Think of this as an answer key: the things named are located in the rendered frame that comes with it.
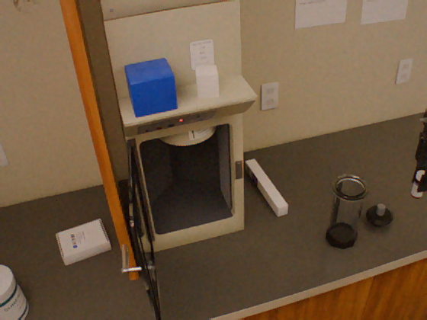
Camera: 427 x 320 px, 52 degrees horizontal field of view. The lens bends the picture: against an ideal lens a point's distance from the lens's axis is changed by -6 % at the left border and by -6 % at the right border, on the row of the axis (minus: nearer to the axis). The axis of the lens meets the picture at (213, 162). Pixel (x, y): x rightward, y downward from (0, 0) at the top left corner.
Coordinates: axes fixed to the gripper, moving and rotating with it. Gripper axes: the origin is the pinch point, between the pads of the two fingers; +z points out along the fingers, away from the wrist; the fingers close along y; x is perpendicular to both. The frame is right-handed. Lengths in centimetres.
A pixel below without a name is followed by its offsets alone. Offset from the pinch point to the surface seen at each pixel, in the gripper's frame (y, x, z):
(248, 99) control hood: 9, -57, -37
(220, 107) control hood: 10, -63, -36
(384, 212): -0.7, -8.9, 14.9
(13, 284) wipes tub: 26, -123, 7
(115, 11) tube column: 4, -86, -59
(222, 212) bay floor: -4, -63, 12
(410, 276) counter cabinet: 11.6, 1.5, 35.7
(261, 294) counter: 24, -54, 19
